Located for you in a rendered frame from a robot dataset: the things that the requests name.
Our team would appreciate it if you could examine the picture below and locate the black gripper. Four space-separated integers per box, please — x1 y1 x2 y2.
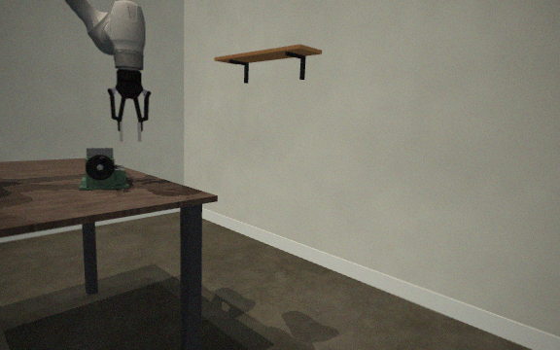
108 69 151 142

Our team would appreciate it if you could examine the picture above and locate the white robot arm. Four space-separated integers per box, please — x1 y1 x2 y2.
65 0 146 71

